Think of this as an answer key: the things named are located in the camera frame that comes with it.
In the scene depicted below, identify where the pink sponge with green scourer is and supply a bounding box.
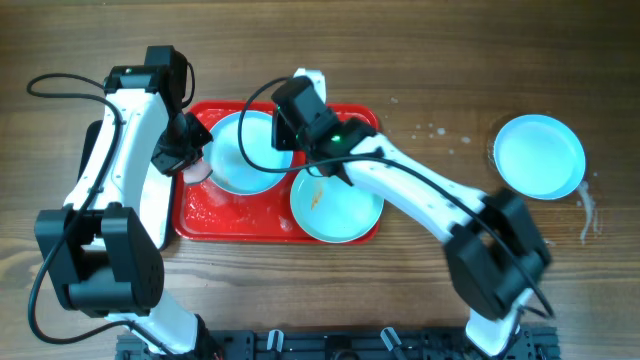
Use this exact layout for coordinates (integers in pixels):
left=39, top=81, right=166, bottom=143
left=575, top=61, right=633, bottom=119
left=182, top=159, right=212, bottom=185

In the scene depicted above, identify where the light blue plate top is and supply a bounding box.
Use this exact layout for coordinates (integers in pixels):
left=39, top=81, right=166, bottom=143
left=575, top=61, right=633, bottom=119
left=203, top=110, right=295, bottom=196

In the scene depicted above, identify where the light blue plate with sauce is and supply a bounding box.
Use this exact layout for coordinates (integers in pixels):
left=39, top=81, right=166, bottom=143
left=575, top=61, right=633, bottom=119
left=290, top=168, right=384, bottom=244

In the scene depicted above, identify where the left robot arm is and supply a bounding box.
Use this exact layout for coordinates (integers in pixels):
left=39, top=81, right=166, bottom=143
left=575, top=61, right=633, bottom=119
left=34, top=45, right=223, bottom=359

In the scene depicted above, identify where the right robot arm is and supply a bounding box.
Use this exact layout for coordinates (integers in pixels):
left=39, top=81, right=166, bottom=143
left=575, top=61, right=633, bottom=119
left=271, top=75, right=553, bottom=356

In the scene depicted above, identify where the red plastic tray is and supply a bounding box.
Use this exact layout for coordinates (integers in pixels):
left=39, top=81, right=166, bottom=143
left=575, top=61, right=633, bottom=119
left=171, top=100, right=381, bottom=244

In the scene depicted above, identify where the black tray with soapy water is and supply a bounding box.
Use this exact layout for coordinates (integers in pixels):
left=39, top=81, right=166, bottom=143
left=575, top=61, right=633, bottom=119
left=78, top=120, right=174, bottom=250

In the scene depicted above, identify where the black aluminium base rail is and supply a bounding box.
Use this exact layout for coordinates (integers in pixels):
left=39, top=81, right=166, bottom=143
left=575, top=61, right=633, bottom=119
left=115, top=325, right=562, bottom=360

